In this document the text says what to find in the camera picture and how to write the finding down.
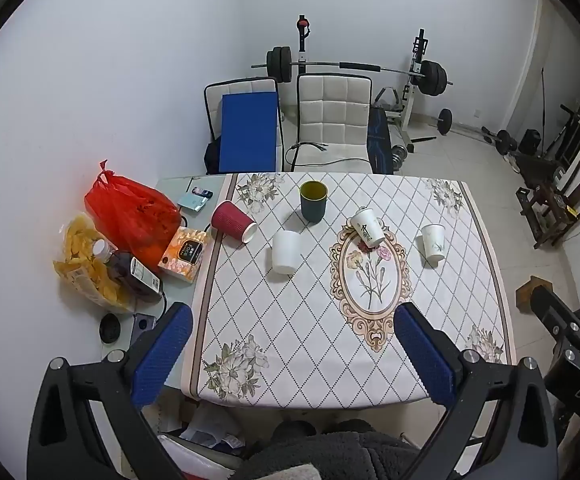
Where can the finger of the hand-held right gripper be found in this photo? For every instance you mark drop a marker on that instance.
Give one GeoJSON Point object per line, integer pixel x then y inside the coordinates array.
{"type": "Point", "coordinates": [552, 310]}

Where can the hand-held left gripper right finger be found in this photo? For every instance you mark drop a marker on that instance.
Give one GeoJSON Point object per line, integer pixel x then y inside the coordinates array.
{"type": "Point", "coordinates": [427, 355]}

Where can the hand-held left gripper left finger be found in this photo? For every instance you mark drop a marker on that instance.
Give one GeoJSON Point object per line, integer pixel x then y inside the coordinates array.
{"type": "Point", "coordinates": [162, 355]}

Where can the white cup with leaf print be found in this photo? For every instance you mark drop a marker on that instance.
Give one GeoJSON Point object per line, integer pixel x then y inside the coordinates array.
{"type": "Point", "coordinates": [434, 245]}

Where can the white cup with green logo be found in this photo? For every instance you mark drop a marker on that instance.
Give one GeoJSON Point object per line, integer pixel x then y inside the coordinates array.
{"type": "Point", "coordinates": [367, 230]}

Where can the red ribbed paper cup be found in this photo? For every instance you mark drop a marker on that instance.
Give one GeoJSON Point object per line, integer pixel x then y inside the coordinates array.
{"type": "Point", "coordinates": [230, 223]}

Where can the plain white cup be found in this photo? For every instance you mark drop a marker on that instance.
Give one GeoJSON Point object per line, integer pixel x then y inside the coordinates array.
{"type": "Point", "coordinates": [285, 255]}

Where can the brown wooden stool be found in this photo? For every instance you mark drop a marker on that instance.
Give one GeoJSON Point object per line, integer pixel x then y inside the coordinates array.
{"type": "Point", "coordinates": [527, 294]}

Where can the small grey box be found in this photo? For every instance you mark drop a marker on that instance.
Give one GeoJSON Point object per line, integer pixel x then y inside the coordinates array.
{"type": "Point", "coordinates": [143, 327]}

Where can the black round lid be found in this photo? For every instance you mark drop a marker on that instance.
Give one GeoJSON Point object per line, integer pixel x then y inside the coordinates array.
{"type": "Point", "coordinates": [109, 329]}

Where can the white plastic bag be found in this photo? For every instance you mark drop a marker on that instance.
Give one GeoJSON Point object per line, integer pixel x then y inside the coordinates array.
{"type": "Point", "coordinates": [210, 427]}

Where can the dark liquid plastic bottle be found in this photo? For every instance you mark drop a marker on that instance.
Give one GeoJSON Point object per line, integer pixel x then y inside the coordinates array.
{"type": "Point", "coordinates": [132, 272]}

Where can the orange tissue box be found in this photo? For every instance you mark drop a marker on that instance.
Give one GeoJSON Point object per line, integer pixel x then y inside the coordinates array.
{"type": "Point", "coordinates": [185, 255]}

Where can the brown wooden chair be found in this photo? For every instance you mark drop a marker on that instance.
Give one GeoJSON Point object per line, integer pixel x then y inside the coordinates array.
{"type": "Point", "coordinates": [577, 185]}

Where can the clear bag of yellow chips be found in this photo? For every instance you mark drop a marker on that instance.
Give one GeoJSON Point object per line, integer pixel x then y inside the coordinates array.
{"type": "Point", "coordinates": [82, 265]}

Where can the floral diamond pattern tablecloth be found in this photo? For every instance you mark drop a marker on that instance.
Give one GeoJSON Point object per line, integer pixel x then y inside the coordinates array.
{"type": "Point", "coordinates": [290, 325]}

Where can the grey fleece garment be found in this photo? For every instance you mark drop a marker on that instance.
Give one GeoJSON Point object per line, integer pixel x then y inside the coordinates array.
{"type": "Point", "coordinates": [330, 452]}

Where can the red plastic bag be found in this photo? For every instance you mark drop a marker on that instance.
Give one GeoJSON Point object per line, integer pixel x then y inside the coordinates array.
{"type": "Point", "coordinates": [130, 210]}

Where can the teal card packet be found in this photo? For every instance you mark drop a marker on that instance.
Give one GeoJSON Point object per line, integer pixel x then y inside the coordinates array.
{"type": "Point", "coordinates": [192, 203]}

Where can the black exercise machine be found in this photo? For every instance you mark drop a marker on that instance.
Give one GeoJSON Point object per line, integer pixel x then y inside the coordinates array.
{"type": "Point", "coordinates": [572, 132]}

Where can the small dark device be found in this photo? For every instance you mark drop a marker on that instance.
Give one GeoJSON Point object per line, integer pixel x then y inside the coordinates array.
{"type": "Point", "coordinates": [202, 192]}

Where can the black dumbbell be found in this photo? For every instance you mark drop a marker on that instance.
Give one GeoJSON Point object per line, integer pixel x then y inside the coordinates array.
{"type": "Point", "coordinates": [505, 141]}

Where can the dark green mug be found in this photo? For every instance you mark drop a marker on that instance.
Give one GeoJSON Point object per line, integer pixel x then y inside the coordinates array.
{"type": "Point", "coordinates": [313, 207]}

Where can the stack of weight plates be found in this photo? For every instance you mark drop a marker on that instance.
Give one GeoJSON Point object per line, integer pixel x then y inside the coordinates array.
{"type": "Point", "coordinates": [402, 155]}

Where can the black bag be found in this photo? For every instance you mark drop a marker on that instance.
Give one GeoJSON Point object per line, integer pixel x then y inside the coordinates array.
{"type": "Point", "coordinates": [211, 157]}

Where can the black and blue bench pad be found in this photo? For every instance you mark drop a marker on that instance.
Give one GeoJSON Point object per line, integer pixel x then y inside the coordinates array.
{"type": "Point", "coordinates": [380, 145]}

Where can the short barbell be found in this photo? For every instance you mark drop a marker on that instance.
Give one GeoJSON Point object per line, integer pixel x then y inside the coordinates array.
{"type": "Point", "coordinates": [445, 121]}

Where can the blue foam mat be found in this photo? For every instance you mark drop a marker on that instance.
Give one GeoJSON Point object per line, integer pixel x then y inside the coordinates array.
{"type": "Point", "coordinates": [247, 132]}

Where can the long barbell with black plates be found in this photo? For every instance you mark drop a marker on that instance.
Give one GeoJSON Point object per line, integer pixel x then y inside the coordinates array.
{"type": "Point", "coordinates": [432, 77]}

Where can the white padded chair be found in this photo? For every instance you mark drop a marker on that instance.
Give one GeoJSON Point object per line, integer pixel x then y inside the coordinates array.
{"type": "Point", "coordinates": [332, 110]}
{"type": "Point", "coordinates": [240, 86]}

